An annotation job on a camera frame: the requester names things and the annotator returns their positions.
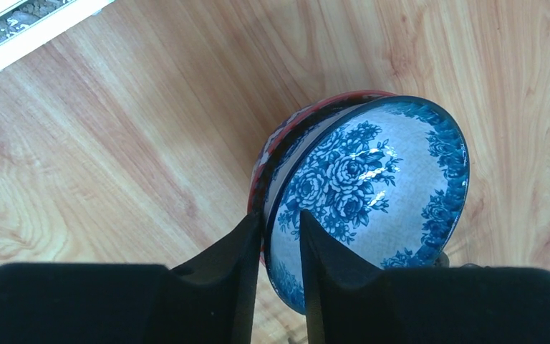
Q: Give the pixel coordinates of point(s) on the white blue floral bowl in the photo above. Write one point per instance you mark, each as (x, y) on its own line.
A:
(387, 178)

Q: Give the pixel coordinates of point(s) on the blue zigzag red bowl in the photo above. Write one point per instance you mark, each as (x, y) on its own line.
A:
(291, 131)

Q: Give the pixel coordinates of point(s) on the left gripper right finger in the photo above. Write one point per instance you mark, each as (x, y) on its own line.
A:
(349, 300)

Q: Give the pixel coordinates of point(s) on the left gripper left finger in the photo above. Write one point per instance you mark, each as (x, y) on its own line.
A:
(208, 299)

